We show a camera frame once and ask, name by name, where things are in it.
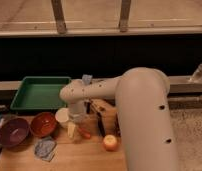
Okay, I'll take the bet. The white paper cup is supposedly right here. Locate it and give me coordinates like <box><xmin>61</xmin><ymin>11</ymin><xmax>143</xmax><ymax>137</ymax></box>
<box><xmin>55</xmin><ymin>108</ymin><xmax>69</xmax><ymax>128</ymax></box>

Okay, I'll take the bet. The orange bowl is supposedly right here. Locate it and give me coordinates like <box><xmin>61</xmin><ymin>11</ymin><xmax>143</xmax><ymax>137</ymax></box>
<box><xmin>30</xmin><ymin>112</ymin><xmax>57</xmax><ymax>138</ymax></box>

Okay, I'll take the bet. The blue sponge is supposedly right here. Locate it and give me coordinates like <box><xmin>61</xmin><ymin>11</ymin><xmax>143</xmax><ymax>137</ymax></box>
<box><xmin>82</xmin><ymin>74</ymin><xmax>93</xmax><ymax>85</ymax></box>

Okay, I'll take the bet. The purple bowl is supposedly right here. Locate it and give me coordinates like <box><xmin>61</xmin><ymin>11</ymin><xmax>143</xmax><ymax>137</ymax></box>
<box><xmin>0</xmin><ymin>118</ymin><xmax>29</xmax><ymax>148</ymax></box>

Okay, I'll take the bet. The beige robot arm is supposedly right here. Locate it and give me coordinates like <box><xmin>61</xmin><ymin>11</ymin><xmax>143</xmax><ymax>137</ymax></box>
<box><xmin>60</xmin><ymin>67</ymin><xmax>180</xmax><ymax>171</ymax></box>

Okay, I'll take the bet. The grey crumpled cloth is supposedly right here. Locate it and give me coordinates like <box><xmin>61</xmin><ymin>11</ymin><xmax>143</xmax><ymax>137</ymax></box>
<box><xmin>34</xmin><ymin>136</ymin><xmax>57</xmax><ymax>162</ymax></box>

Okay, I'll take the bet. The black handled knife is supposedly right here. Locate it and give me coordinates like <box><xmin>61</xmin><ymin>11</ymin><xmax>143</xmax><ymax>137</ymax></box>
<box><xmin>91</xmin><ymin>101</ymin><xmax>106</xmax><ymax>137</ymax></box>

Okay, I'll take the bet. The red yellow apple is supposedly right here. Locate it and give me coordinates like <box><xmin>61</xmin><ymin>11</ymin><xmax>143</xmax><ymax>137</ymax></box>
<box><xmin>103</xmin><ymin>135</ymin><xmax>118</xmax><ymax>151</ymax></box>

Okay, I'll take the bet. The orange carrot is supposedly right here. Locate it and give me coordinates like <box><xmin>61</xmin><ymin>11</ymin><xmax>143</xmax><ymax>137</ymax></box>
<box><xmin>78</xmin><ymin>128</ymin><xmax>91</xmax><ymax>139</ymax></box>

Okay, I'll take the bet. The green plastic tray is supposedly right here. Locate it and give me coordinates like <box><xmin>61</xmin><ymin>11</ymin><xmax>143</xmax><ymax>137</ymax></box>
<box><xmin>10</xmin><ymin>76</ymin><xmax>71</xmax><ymax>111</ymax></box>

